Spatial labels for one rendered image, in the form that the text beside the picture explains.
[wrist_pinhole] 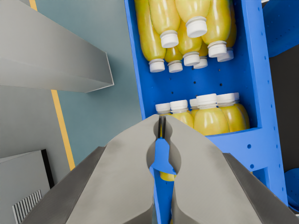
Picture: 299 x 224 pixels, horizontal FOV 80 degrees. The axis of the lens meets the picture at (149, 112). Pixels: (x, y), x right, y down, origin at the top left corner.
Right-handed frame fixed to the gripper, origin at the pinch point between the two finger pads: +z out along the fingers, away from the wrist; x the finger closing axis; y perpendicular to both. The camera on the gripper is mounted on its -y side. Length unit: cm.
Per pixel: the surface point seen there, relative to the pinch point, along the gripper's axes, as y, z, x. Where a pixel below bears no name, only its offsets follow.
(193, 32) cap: -2.9, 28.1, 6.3
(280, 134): 66, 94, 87
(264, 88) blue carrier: 4.7, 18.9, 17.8
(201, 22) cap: -4.6, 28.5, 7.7
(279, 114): 54, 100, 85
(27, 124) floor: 97, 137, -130
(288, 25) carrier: -2, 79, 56
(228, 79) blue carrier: 9.9, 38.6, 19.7
